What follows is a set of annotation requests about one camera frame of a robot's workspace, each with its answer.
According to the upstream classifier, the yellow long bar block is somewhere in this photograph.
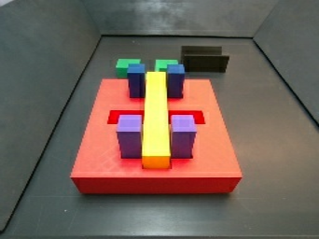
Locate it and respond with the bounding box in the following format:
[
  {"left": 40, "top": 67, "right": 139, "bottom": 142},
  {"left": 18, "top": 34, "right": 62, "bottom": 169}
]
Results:
[{"left": 142, "top": 72, "right": 171, "bottom": 169}]

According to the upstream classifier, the purple block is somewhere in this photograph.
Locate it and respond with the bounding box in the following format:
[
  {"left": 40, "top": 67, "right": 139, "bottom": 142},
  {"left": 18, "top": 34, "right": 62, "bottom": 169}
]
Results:
[
  {"left": 171, "top": 115, "right": 198, "bottom": 159},
  {"left": 116, "top": 115, "right": 142, "bottom": 159}
]

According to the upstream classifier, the left blue block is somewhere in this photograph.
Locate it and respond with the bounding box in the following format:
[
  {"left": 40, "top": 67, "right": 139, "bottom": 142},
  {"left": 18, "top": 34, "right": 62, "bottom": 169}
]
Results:
[{"left": 127, "top": 63, "right": 146, "bottom": 98}]

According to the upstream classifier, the green bridge-shaped block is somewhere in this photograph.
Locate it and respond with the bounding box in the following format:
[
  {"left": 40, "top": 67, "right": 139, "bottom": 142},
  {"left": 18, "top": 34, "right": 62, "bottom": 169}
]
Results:
[{"left": 116, "top": 59, "right": 179, "bottom": 78}]

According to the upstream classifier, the black angle fixture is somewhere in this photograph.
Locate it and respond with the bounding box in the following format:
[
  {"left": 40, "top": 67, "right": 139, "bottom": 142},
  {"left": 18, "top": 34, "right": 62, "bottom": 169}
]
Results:
[{"left": 180, "top": 46, "right": 230, "bottom": 73}]

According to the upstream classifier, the left purple block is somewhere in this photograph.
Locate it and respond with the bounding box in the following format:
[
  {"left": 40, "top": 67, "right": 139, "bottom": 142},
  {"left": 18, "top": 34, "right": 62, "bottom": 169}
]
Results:
[{"left": 116, "top": 115, "right": 142, "bottom": 159}]

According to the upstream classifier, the right purple block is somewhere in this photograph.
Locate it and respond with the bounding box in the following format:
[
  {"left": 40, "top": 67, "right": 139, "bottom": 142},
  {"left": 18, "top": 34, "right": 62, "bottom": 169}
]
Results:
[{"left": 171, "top": 115, "right": 198, "bottom": 159}]

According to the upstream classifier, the blue block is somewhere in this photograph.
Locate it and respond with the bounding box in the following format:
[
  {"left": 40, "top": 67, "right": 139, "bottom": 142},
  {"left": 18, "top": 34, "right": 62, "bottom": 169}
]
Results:
[
  {"left": 167, "top": 64, "right": 184, "bottom": 98},
  {"left": 127, "top": 63, "right": 146, "bottom": 98}
]

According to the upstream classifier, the red base board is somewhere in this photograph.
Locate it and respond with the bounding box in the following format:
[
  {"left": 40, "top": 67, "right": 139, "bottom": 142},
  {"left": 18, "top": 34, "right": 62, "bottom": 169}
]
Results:
[{"left": 71, "top": 79, "right": 242, "bottom": 194}]

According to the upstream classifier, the right blue block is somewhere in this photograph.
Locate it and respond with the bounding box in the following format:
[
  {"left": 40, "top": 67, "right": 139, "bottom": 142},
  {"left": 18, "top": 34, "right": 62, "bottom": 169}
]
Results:
[{"left": 167, "top": 64, "right": 184, "bottom": 98}]

